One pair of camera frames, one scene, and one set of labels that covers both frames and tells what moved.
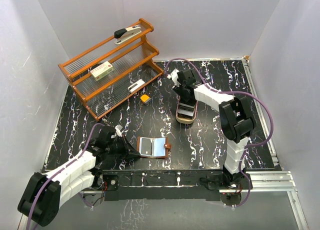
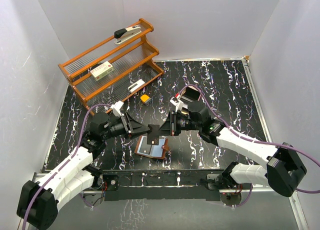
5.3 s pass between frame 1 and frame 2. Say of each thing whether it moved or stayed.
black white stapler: stayed
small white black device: stayed
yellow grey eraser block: stayed
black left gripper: moved
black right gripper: moved
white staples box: stayed
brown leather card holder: stayed
